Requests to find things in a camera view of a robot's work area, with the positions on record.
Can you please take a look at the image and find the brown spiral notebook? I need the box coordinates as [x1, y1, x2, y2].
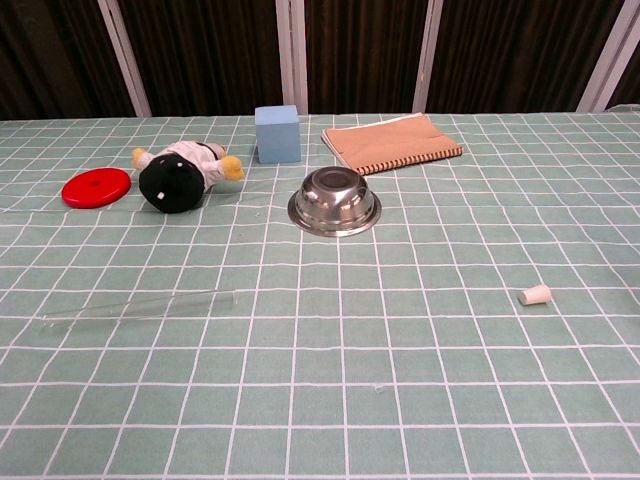
[320, 112, 464, 177]

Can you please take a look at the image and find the white rubber stopper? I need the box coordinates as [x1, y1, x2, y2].
[517, 284, 553, 306]

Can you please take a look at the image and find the dark curtain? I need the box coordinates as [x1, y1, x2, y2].
[0, 0, 640, 121]

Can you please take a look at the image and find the blue foam cube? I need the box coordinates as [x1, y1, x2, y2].
[254, 104, 302, 166]

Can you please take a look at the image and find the clear glass tube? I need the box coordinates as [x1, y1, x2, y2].
[42, 289, 236, 330]

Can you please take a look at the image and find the green checkered tablecloth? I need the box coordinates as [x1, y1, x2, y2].
[0, 103, 640, 480]

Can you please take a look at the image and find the black white plush toy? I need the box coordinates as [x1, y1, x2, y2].
[131, 140, 246, 215]

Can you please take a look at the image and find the upturned steel bowl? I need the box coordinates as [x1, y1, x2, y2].
[288, 167, 384, 237]

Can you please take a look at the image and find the red plastic disc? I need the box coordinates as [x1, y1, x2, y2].
[61, 168, 133, 209]

